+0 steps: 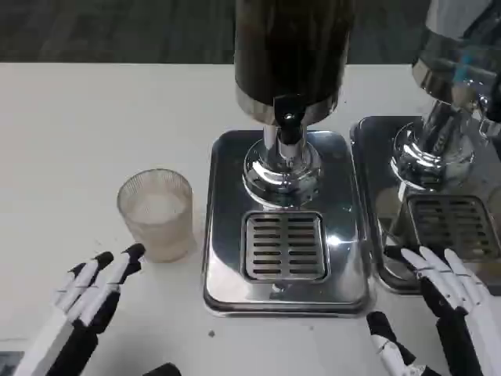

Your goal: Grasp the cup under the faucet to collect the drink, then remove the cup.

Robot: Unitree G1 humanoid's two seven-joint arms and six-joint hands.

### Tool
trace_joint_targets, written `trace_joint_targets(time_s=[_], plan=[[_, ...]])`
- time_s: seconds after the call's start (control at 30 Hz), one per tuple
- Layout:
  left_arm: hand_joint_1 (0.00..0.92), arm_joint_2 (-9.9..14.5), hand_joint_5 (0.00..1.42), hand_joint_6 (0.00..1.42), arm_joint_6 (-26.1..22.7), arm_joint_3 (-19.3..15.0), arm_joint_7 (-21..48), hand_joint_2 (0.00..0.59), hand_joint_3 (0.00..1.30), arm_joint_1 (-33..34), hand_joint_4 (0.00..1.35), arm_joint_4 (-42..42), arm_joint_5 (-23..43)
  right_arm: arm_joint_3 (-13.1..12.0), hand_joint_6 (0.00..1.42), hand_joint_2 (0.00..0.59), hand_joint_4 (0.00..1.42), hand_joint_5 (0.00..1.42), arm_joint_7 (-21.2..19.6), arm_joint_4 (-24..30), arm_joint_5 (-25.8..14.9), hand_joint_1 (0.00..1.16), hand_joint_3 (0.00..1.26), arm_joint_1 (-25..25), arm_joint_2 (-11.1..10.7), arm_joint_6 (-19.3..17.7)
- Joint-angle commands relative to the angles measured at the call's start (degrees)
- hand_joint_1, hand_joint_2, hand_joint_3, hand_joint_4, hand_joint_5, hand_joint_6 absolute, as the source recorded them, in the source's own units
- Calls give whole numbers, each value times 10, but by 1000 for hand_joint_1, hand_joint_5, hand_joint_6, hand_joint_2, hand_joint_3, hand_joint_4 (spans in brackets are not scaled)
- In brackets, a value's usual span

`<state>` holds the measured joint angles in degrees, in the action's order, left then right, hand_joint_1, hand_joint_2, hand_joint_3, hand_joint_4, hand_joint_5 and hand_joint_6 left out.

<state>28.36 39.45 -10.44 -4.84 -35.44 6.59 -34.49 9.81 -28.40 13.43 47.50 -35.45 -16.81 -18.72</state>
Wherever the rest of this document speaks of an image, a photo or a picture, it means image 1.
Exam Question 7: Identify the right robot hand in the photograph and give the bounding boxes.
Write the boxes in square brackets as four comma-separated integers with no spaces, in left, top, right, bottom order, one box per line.
[366,245,501,376]

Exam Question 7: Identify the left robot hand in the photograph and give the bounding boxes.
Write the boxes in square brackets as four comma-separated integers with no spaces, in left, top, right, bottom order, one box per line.
[13,242,186,376]

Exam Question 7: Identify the clear ribbed glass cup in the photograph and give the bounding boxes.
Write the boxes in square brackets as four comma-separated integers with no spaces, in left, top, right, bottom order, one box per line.
[116,168,196,264]

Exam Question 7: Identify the steel slotted drip grid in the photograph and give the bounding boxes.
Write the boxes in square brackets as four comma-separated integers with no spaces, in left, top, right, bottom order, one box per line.
[241,210,331,282]
[405,193,501,262]

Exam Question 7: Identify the steel drip tray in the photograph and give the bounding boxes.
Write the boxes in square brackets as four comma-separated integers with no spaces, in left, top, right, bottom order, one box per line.
[349,115,501,295]
[202,129,371,316]

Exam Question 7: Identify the chrome dispenser tap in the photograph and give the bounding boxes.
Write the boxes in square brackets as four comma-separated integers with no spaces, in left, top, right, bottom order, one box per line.
[475,96,501,140]

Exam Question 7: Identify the clear steel drink dispenser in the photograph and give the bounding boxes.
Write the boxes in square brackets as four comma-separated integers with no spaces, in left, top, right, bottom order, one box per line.
[389,0,501,191]

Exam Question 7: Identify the black dispenser tap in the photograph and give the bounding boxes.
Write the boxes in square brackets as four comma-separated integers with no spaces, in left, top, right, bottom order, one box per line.
[272,95,308,158]

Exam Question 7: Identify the dark drink dispenser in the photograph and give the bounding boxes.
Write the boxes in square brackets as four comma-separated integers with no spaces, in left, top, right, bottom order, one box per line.
[233,0,355,205]

